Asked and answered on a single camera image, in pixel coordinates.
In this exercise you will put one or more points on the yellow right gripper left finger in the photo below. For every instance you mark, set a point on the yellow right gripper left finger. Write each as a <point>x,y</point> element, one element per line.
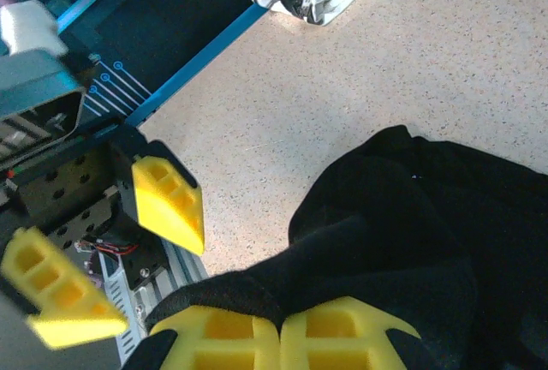
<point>222,344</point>

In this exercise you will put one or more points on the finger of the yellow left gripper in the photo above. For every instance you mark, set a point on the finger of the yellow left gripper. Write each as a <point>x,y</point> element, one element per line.
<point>167,211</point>
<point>64,301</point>

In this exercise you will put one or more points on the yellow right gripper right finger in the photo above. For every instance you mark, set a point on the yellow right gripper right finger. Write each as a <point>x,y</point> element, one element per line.
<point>342,335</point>

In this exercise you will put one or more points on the black t-shirt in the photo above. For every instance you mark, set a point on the black t-shirt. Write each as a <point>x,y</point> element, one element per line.
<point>406,237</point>

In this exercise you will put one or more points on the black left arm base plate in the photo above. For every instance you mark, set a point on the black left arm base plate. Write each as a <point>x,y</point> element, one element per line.
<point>145,265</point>

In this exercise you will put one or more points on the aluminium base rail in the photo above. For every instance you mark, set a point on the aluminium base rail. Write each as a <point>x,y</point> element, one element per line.
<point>188,267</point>

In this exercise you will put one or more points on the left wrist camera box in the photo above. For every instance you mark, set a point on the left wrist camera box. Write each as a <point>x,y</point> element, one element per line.
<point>38,83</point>

